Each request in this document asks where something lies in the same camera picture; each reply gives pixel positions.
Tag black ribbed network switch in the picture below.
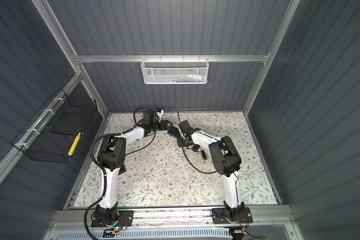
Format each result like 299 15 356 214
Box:
167 126 181 139

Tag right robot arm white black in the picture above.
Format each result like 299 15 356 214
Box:
177 121 245 222

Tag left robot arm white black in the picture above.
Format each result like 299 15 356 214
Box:
90 107 172 226

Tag markers in white basket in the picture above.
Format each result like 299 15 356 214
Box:
166 74 207 84

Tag black foam pad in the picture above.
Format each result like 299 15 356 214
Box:
51 113 85 136

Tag yellow marker pen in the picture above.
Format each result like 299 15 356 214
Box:
68 132 82 156

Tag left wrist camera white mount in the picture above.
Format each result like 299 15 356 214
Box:
155 108 164 121

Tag white wire mesh basket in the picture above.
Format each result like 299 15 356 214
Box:
141 59 210 85

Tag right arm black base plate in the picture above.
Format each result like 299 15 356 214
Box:
210 207 253 225

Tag white ventilated cable duct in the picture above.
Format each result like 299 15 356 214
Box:
55 227 233 240

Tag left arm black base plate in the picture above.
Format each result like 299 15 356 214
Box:
91 208 134 228

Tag black wire basket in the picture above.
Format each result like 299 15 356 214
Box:
12 89 98 164

